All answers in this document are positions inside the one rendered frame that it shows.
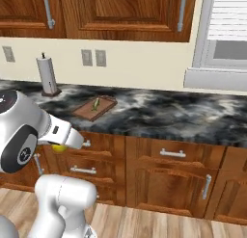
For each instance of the wooden base cupboard door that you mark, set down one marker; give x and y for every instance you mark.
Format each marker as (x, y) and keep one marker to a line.
(167, 190)
(233, 190)
(19, 179)

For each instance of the white window blind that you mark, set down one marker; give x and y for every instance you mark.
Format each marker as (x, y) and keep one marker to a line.
(230, 15)

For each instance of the yellow lemon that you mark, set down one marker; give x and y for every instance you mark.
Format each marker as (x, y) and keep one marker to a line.
(59, 148)

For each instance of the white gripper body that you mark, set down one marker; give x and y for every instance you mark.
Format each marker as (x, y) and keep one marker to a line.
(76, 138)

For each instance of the grey wall outlet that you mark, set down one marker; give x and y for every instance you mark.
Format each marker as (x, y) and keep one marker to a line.
(100, 58)
(8, 54)
(87, 58)

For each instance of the brown wooden cutting board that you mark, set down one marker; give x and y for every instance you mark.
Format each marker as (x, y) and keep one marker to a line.
(86, 111)

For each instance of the green fish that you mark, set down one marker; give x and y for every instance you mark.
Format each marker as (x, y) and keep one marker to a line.
(96, 104)

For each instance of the white framed window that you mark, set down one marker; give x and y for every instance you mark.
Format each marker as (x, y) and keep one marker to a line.
(205, 30)

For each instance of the wooden drawer front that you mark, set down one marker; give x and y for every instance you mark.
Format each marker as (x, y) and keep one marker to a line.
(106, 145)
(193, 152)
(106, 171)

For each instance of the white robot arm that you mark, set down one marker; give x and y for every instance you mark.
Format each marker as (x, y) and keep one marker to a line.
(22, 126)

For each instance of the white paper towel holder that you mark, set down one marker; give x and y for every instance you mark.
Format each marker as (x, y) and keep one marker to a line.
(47, 74)

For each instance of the wooden wall cupboard door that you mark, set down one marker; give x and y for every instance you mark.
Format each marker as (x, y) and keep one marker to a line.
(128, 13)
(22, 10)

